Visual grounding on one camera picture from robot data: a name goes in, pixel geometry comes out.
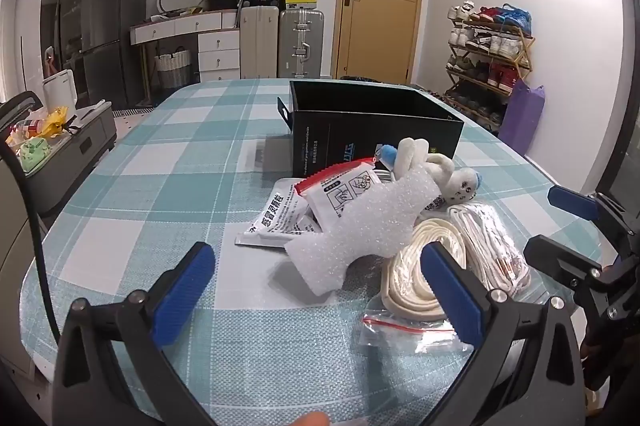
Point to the grey refrigerator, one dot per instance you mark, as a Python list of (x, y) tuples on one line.
[(112, 31)]

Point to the white drawer unit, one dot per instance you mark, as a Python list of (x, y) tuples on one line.
[(219, 53)]

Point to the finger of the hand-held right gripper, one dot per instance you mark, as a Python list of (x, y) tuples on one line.
[(557, 256), (570, 201)]

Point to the woven laundry basket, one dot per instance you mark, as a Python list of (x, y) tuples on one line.
[(172, 68)]

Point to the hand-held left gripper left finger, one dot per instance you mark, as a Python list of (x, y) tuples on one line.
[(182, 293)]

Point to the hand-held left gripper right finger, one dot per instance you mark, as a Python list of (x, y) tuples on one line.
[(452, 296)]

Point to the yellow plastic bag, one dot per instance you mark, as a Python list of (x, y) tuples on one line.
[(52, 123)]

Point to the purple fabric bag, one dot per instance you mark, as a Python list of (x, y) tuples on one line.
[(522, 121)]

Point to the rows of shoes on rack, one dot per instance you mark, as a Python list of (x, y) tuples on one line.
[(475, 38)]

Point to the wooden shoe rack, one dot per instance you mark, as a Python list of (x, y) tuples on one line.
[(522, 56)]

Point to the black cardboard box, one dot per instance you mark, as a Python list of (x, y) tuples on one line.
[(350, 131)]

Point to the silver suitcase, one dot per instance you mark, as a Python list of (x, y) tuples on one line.
[(300, 43)]

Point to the person's left hand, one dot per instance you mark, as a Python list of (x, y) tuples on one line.
[(311, 419)]

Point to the black office chair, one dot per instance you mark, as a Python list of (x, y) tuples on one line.
[(20, 106)]

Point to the white desk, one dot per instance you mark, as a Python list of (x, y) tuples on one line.
[(175, 26)]

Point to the grey low cabinet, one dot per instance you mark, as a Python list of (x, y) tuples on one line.
[(75, 146)]

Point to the white plush toy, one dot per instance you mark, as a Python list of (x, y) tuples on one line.
[(417, 156)]

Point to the white foam piece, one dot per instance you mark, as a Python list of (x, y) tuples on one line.
[(360, 221)]

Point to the green snack pack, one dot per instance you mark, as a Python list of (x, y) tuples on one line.
[(32, 153)]

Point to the beige suitcase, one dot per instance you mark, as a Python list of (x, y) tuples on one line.
[(259, 43)]

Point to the green and white medicine packet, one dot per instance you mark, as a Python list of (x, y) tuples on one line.
[(270, 221)]

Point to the red and white packet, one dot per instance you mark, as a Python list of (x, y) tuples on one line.
[(335, 196)]

